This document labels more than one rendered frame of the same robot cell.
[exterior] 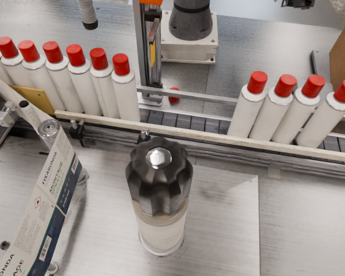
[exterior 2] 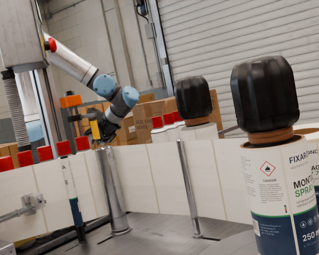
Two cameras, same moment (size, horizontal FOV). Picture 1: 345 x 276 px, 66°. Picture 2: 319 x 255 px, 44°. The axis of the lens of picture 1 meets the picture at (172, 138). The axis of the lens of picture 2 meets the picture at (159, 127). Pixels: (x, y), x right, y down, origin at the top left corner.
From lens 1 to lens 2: 0.92 m
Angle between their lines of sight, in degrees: 65
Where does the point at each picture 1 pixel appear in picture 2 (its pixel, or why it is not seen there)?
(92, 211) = (164, 224)
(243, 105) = (161, 138)
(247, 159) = not seen: hidden behind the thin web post
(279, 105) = (175, 128)
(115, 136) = (101, 223)
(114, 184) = (151, 217)
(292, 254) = not seen: hidden behind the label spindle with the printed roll
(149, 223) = (209, 125)
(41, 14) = not seen: outside the picture
